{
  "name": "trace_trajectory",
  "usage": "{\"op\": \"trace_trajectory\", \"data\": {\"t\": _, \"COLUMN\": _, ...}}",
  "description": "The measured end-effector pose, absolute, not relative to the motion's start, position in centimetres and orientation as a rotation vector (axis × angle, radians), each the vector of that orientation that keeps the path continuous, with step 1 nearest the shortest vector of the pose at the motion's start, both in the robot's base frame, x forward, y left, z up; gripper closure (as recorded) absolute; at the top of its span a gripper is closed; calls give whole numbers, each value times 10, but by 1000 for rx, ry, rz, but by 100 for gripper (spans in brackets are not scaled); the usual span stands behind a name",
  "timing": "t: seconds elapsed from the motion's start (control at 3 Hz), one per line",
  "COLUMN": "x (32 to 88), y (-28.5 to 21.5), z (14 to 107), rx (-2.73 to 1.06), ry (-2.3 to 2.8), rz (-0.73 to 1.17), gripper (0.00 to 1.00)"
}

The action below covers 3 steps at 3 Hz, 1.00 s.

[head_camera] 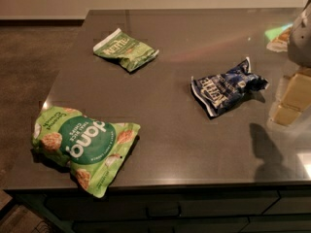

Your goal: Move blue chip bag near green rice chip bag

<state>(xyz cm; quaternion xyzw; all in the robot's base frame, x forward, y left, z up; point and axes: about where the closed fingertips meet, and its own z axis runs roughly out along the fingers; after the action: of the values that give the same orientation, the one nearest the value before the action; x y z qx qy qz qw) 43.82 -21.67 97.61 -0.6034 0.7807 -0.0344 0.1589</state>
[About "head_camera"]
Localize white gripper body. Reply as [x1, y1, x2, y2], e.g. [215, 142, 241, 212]
[288, 0, 311, 68]

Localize dark cabinet drawers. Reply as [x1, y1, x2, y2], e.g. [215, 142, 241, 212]
[15, 190, 311, 233]

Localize green Kettle chip bag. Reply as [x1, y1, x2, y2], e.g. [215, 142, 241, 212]
[93, 28, 158, 73]

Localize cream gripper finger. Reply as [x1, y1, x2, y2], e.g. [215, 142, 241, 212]
[272, 105, 301, 125]
[281, 67, 311, 111]

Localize blue Kettle chip bag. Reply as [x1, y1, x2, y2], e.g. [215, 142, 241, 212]
[190, 57, 269, 117]

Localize green rice chip bag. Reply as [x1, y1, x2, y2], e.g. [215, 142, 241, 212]
[32, 107, 140, 198]

